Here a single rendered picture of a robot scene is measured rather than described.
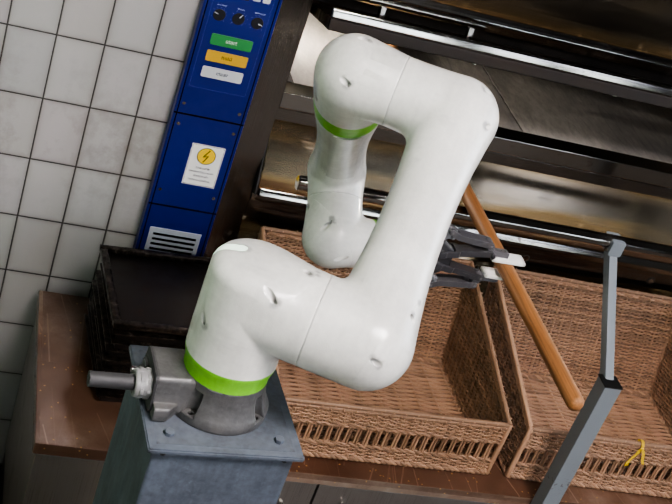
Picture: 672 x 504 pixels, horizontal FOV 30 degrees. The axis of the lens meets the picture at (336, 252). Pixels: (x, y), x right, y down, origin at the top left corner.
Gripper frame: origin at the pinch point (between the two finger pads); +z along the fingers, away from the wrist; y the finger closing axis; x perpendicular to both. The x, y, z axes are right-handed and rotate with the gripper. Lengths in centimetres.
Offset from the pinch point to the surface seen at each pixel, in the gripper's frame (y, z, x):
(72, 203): 39, -72, -61
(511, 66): -22, 8, -45
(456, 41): -24, -6, -46
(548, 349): -1.1, -0.7, 26.5
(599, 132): 1, 53, -74
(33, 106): 17, -85, -61
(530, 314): -1.2, -0.6, 16.7
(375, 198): 2.9, -19.9, -22.7
